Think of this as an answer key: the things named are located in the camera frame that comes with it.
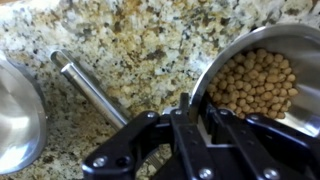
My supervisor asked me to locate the steel receiving bowl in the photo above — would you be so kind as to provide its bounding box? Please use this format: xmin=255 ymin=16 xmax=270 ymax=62
xmin=0 ymin=54 xmax=48 ymax=176

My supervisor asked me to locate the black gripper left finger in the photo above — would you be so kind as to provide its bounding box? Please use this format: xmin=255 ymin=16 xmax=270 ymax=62
xmin=81 ymin=93 xmax=214 ymax=180

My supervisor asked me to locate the pile of chickpeas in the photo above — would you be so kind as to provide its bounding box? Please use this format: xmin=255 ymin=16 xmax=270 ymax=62
xmin=206 ymin=48 xmax=299 ymax=120

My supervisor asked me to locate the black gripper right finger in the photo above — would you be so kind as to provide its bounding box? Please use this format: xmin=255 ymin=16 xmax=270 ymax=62
xmin=203 ymin=98 xmax=320 ymax=180

